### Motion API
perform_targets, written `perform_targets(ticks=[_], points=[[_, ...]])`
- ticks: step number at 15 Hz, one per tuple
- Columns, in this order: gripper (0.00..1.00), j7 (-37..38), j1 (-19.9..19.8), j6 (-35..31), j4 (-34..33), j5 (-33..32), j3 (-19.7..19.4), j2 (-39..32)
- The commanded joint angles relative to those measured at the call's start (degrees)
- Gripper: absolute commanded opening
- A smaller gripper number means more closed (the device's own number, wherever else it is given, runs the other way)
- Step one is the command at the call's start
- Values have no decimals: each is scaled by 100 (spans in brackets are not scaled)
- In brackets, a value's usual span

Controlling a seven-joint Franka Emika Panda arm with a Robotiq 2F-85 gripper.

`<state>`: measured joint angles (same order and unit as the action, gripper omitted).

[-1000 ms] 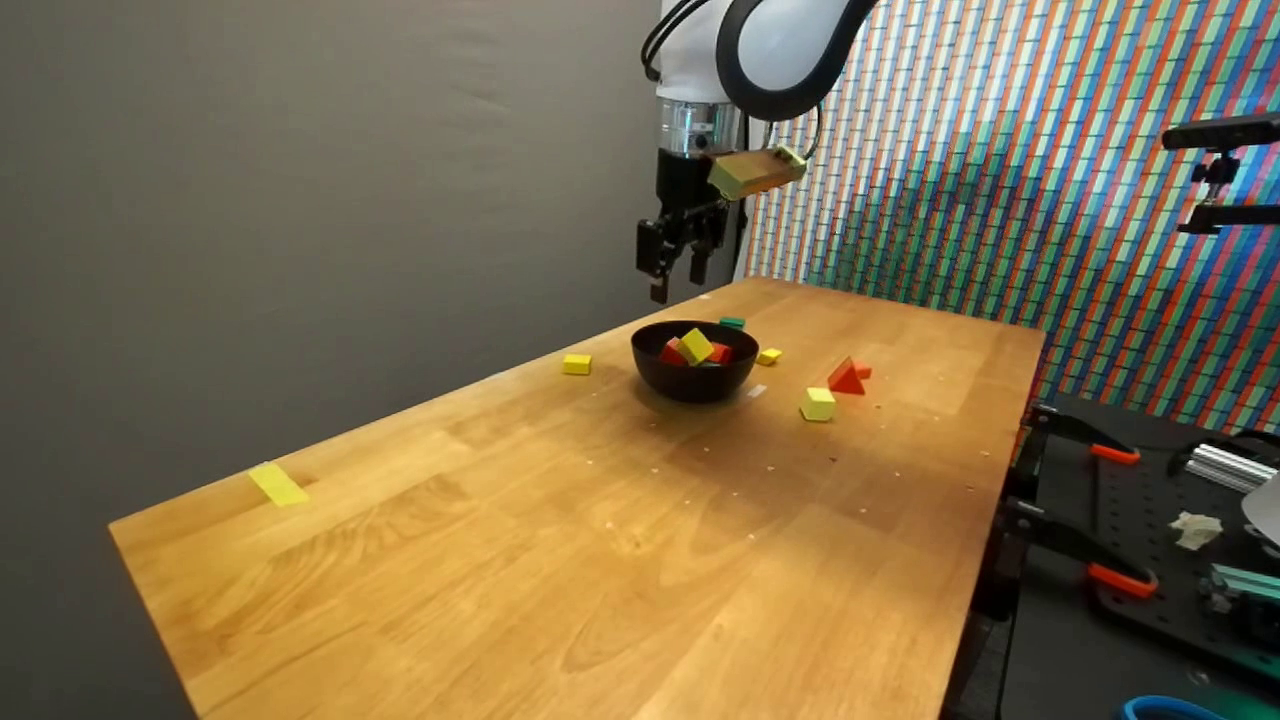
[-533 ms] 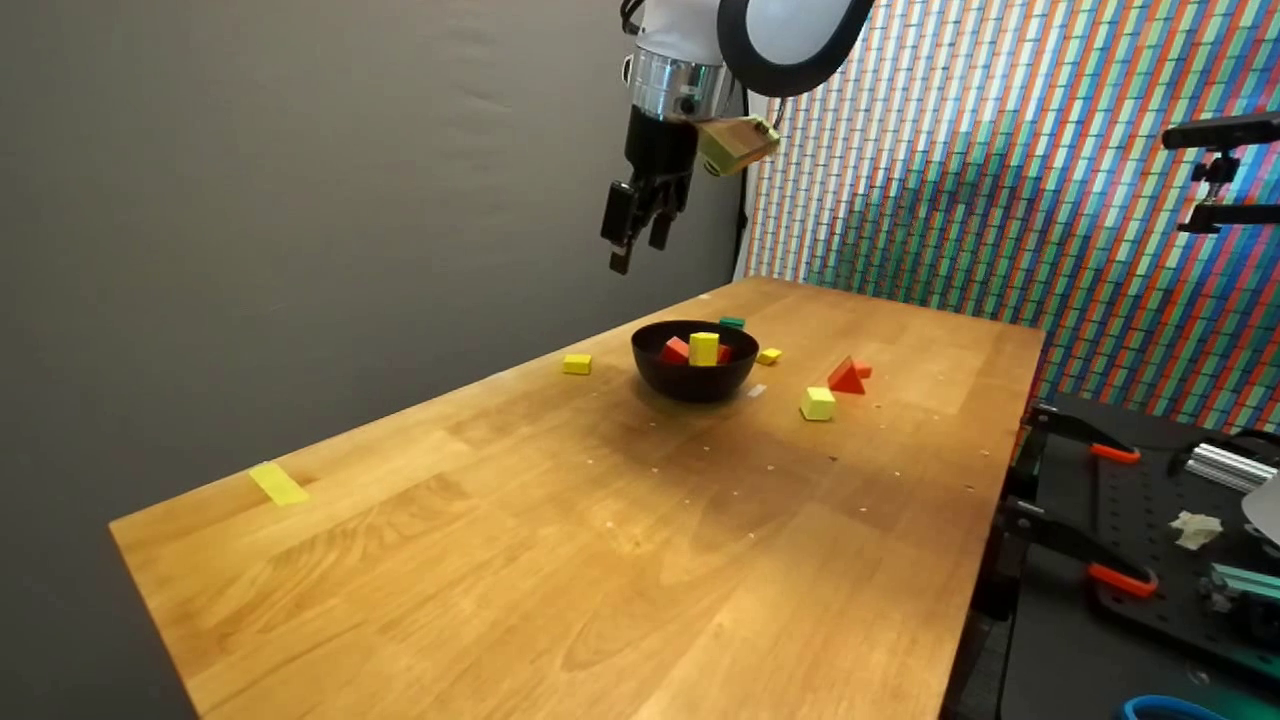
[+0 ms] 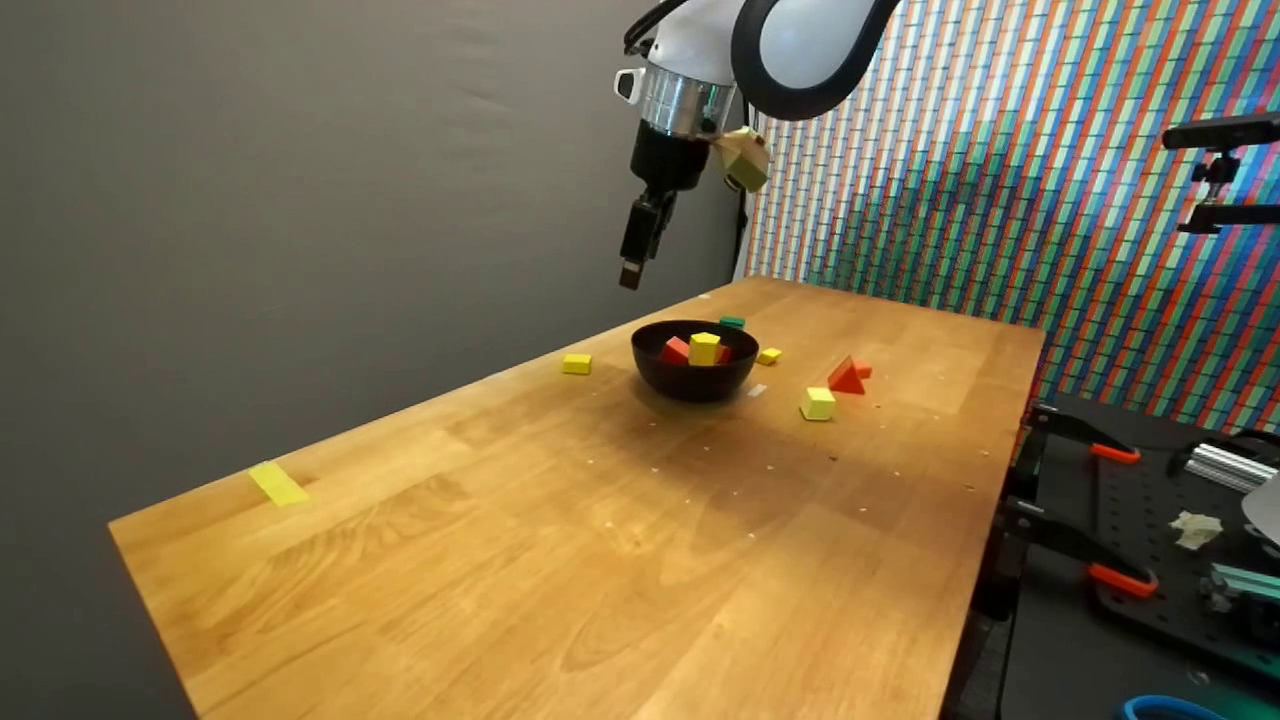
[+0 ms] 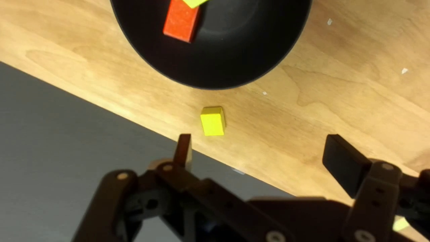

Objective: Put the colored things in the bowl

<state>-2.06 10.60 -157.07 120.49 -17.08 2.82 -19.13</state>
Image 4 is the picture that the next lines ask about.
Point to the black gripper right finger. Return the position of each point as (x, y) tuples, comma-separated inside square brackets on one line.
[(377, 193)]

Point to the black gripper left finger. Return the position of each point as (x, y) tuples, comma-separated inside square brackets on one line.
[(179, 202)]

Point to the yellow rectangular block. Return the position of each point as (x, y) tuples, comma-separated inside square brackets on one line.
[(213, 122)]

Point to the orange-red cube block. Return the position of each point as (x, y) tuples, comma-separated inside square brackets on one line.
[(182, 22)]

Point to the black bowl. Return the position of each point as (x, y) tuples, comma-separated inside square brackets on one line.
[(250, 45)]

